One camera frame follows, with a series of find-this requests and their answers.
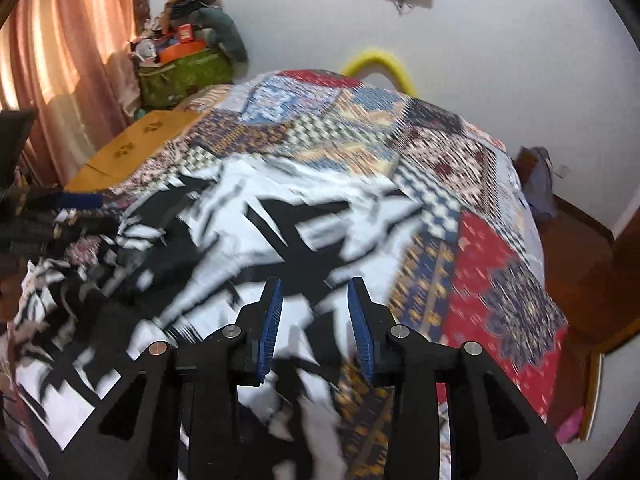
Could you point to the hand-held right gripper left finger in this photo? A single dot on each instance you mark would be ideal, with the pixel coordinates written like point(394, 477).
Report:
point(269, 322)

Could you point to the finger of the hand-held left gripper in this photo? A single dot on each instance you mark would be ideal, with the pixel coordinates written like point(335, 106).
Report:
point(77, 200)
point(80, 229)

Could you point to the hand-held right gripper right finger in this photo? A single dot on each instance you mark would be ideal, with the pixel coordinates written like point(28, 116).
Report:
point(361, 330)

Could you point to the black and white shirt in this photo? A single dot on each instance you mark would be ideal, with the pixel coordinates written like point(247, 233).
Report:
point(235, 195)

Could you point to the cardboard box with paw prints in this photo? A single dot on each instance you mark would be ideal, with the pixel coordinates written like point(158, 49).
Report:
point(130, 145)

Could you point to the patchwork printed blanket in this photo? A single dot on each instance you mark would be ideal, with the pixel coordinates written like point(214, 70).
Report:
point(475, 270)

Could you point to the pink curtain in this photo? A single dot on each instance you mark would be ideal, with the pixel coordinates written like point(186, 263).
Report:
point(60, 35)

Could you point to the green basket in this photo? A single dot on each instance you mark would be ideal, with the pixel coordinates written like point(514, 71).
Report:
point(185, 77)

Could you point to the orange box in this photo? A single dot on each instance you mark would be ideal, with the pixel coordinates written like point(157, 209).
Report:
point(186, 51)

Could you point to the red and white box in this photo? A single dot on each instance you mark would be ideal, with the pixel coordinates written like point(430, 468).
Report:
point(186, 32)

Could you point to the pink item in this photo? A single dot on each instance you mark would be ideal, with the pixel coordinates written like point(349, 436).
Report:
point(570, 425)

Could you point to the grey backpack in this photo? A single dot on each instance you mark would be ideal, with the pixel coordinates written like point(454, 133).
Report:
point(540, 180)

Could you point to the yellow hoop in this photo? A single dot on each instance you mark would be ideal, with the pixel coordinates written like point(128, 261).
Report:
point(375, 55)

